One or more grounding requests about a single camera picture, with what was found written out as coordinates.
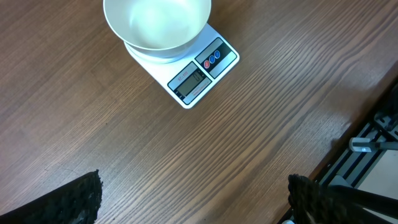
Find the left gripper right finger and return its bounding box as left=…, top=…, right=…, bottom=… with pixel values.
left=288, top=174, right=397, bottom=224

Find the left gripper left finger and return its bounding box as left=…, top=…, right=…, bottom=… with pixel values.
left=1, top=170, right=103, bottom=224

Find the white digital kitchen scale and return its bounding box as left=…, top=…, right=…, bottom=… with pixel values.
left=125, top=24, right=240, bottom=109

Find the white ceramic bowl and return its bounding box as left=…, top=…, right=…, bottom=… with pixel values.
left=103, top=0, right=211, bottom=58

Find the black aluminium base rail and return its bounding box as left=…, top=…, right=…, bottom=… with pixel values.
left=280, top=85, right=397, bottom=223

